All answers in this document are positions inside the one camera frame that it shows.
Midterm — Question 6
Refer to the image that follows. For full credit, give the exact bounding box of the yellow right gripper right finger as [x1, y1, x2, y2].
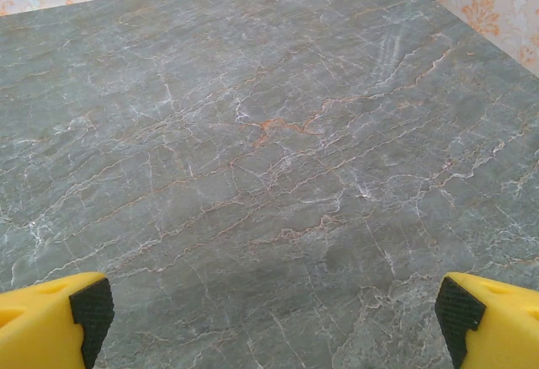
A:
[434, 270, 539, 369]

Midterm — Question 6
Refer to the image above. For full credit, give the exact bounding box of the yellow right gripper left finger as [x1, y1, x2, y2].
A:
[0, 270, 115, 369]

